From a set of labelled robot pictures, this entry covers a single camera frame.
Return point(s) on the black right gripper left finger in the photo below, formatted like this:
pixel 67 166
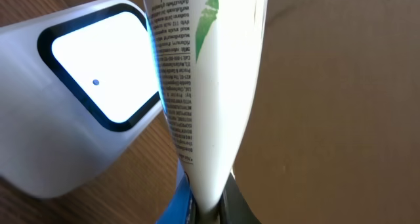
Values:
pixel 182 207

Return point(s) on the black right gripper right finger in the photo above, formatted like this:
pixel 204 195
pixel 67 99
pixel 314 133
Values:
pixel 233 208

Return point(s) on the white tube with gold cap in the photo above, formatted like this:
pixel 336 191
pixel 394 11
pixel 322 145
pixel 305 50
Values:
pixel 208 54

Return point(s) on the white barcode scanner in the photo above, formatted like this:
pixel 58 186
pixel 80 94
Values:
pixel 78 86

